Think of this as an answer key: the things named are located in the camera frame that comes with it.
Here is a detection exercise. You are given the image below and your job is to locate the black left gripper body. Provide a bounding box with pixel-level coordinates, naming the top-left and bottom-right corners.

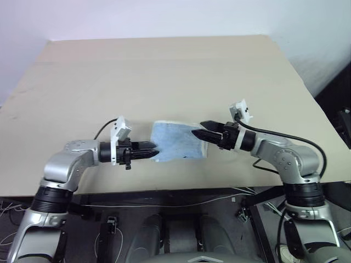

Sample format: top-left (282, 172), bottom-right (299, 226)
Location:
top-left (115, 138), bottom-right (138, 171)

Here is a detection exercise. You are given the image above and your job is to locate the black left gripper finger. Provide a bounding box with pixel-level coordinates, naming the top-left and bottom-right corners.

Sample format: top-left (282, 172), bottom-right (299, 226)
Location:
top-left (131, 141), bottom-right (156, 151)
top-left (131, 150), bottom-right (161, 161)

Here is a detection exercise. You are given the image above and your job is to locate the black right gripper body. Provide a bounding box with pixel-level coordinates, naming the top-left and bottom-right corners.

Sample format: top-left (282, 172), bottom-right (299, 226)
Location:
top-left (219, 121), bottom-right (240, 152)

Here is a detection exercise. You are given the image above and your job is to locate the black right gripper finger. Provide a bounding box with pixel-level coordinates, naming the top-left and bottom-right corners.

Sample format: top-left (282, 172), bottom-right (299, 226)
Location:
top-left (191, 129), bottom-right (223, 146)
top-left (200, 119), bottom-right (224, 133)

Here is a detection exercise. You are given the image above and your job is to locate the light blue fluffy towel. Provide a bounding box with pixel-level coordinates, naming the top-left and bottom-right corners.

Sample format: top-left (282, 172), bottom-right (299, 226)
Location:
top-left (150, 119), bottom-right (209, 163)

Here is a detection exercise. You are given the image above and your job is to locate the black clamp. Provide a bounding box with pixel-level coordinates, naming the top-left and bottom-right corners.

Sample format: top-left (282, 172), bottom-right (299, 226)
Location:
top-left (105, 215), bottom-right (119, 234)

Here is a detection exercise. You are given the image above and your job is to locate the silver metal clamp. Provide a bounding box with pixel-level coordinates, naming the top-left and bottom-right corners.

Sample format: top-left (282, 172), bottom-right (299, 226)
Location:
top-left (236, 209), bottom-right (250, 223)

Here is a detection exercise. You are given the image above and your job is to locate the dark grey rounded shape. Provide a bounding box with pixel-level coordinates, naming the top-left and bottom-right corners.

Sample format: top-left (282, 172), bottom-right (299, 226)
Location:
top-left (128, 213), bottom-right (167, 257)

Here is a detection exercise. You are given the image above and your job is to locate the black plastic case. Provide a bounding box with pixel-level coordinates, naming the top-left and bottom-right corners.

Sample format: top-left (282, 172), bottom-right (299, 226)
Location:
top-left (335, 108), bottom-right (351, 150)

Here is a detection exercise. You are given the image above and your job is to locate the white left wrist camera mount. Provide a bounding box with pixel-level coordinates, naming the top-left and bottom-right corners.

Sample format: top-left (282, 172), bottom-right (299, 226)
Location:
top-left (110, 115), bottom-right (133, 168)

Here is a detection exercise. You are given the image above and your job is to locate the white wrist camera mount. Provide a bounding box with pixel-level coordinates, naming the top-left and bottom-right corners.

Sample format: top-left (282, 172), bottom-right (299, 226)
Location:
top-left (110, 115), bottom-right (133, 168)
top-left (229, 99), bottom-right (254, 152)

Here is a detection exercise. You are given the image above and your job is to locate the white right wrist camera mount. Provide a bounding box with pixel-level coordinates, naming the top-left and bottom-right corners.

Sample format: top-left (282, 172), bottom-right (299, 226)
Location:
top-left (229, 99), bottom-right (254, 152)

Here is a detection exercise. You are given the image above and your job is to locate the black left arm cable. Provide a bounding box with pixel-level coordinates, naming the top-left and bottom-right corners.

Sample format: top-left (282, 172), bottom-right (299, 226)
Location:
top-left (94, 118), bottom-right (119, 140)

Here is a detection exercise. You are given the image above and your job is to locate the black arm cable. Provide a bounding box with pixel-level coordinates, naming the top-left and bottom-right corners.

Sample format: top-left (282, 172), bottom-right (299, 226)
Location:
top-left (234, 116), bottom-right (328, 178)
top-left (94, 118), bottom-right (119, 140)

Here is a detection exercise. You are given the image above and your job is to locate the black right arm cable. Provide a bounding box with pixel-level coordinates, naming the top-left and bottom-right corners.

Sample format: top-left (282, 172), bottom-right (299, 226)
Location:
top-left (234, 116), bottom-right (328, 178)

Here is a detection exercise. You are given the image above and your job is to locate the thin white cable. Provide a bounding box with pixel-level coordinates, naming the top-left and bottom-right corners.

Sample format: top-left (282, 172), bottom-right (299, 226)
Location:
top-left (70, 187), bottom-right (257, 209)

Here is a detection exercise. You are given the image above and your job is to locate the tangle of thin white wires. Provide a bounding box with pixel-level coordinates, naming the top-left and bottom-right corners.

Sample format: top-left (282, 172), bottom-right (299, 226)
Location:
top-left (0, 201), bottom-right (31, 247)

